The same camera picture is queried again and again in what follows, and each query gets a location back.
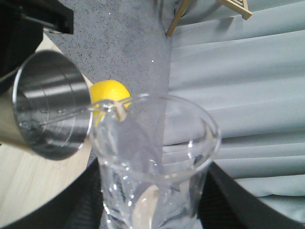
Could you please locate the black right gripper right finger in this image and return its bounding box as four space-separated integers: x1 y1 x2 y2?
198 162 305 229

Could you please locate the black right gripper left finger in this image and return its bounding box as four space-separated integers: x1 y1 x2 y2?
4 159 103 229

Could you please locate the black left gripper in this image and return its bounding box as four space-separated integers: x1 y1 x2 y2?
0 0 74 94

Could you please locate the steel jigger measuring cup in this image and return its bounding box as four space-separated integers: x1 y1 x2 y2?
12 50 92 160

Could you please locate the glass beaker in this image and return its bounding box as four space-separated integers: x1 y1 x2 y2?
90 94 221 229

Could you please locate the wooden cutting board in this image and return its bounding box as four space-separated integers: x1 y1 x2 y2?
0 35 96 224

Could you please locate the yellow lemon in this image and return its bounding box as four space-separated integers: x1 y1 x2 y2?
88 80 132 127

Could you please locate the grey curtain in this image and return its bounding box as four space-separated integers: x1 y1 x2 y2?
169 0 305 223

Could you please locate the wooden stick object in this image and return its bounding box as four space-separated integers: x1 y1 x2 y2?
165 0 253 37

